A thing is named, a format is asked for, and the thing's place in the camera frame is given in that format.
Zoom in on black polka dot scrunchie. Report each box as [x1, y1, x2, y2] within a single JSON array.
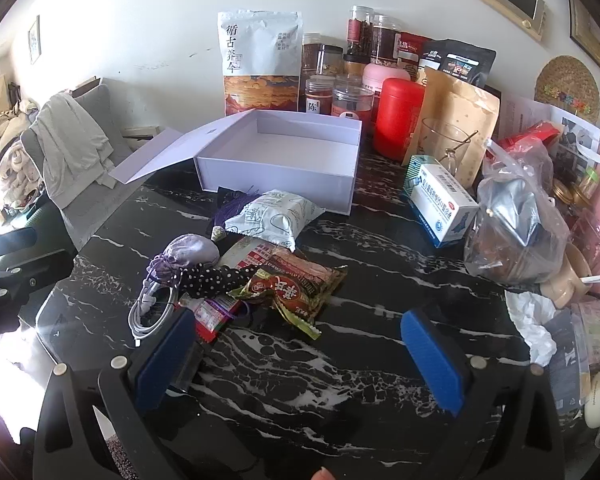
[[172, 262, 253, 296]]

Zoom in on clear plastic bag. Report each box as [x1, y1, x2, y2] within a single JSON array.
[[462, 140, 571, 286]]

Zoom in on grey clothing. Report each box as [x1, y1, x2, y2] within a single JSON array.
[[30, 91, 118, 210]]

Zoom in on cream ceramic cup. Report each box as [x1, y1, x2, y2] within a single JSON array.
[[540, 242, 593, 308]]

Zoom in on pile of clothes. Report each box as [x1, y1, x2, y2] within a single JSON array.
[[0, 100, 46, 226]]

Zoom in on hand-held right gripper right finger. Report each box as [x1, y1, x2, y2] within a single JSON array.
[[400, 307, 566, 480]]

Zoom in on white gift box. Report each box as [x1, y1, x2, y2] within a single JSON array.
[[107, 108, 363, 217]]

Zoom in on brown red snack packet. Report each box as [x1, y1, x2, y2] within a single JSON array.
[[227, 246, 348, 341]]

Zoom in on red stand-up pouch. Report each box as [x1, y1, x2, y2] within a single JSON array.
[[397, 31, 433, 81]]

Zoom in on grey packet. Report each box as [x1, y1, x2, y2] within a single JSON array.
[[545, 310, 591, 411]]

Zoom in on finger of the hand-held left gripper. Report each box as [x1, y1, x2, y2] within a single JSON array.
[[0, 249, 77, 306], [0, 226, 37, 263]]

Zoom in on red canister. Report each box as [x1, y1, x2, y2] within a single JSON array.
[[372, 77, 427, 163]]

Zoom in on black stand-up pouch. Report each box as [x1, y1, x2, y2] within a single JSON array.
[[420, 38, 497, 92]]

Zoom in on small jar red powder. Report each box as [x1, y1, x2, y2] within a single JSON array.
[[304, 75, 337, 117]]

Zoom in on blue white medicine box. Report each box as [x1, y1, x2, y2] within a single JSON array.
[[402, 154, 481, 249]]

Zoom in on glass mug with spoon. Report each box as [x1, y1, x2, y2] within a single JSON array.
[[420, 117, 481, 181]]

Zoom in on purple satin pouch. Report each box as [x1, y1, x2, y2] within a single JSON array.
[[147, 234, 221, 283]]

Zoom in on tall clear jar dark contents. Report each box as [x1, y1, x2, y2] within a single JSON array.
[[347, 5, 377, 58], [371, 14, 403, 66]]

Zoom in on green lidded jar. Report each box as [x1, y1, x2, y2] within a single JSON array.
[[577, 167, 600, 201]]

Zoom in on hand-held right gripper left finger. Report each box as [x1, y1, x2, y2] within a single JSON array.
[[32, 305, 261, 480]]

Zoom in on floral round tin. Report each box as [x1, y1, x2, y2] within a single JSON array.
[[572, 300, 600, 371]]

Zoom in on small wall picture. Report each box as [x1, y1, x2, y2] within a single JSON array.
[[27, 14, 42, 65]]

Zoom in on dark wall frame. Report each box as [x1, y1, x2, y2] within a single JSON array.
[[567, 0, 600, 76]]

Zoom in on clear jar orange contents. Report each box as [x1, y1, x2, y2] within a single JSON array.
[[342, 54, 373, 81]]

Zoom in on white green-print snack packet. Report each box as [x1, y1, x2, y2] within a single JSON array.
[[225, 189, 326, 252]]

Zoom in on purple tassel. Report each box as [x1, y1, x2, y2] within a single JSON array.
[[209, 185, 263, 241]]

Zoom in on white cable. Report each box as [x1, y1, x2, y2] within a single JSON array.
[[128, 280, 181, 338]]

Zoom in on round woven mat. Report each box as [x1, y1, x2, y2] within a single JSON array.
[[534, 53, 600, 123]]

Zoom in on kraft paper pouch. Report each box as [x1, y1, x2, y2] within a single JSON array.
[[402, 67, 502, 191]]

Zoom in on gold lidded jar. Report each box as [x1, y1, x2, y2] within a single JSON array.
[[552, 177, 593, 208]]

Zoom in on pink lidded jar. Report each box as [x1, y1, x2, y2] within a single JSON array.
[[362, 61, 412, 106]]

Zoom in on crumpled white tissue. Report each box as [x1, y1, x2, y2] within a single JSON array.
[[505, 290, 561, 368]]

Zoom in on large white stand-up pouch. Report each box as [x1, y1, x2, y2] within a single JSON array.
[[216, 9, 303, 117]]

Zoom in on wide clear jar red contents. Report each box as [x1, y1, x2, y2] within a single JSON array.
[[331, 85, 376, 122]]

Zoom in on black lidded clear jar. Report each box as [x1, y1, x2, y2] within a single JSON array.
[[316, 45, 344, 78]]

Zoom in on clear jar brown contents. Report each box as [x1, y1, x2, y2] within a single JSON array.
[[301, 32, 328, 83]]

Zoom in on long red white packet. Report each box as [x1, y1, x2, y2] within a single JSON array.
[[180, 237, 281, 343]]

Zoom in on grey chair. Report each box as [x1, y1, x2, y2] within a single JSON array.
[[20, 77, 136, 251]]

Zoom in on printed paper sheets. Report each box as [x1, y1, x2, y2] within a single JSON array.
[[497, 95, 600, 171]]

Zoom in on red plastic packet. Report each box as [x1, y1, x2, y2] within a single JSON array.
[[497, 122, 561, 161]]

